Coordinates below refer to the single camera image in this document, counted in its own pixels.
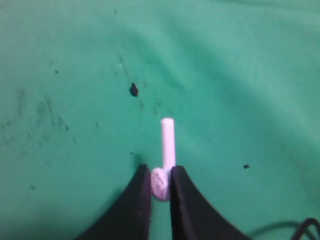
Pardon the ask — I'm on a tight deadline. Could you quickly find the white bluetooth earbud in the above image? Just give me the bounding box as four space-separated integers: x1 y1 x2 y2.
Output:
151 117 176 202

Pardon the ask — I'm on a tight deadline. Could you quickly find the green table cloth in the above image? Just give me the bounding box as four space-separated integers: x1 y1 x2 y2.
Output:
0 0 320 240

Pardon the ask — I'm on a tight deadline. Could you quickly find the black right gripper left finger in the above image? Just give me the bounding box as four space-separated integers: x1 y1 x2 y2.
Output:
77 164 152 240

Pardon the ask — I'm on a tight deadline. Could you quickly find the small black debris speck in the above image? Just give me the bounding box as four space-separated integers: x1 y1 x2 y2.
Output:
129 82 139 98

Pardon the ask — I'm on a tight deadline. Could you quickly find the black cable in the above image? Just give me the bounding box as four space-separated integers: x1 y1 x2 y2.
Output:
251 217 320 240

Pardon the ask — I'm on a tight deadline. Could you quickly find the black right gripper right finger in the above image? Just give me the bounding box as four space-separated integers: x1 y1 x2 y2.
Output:
170 165 249 240

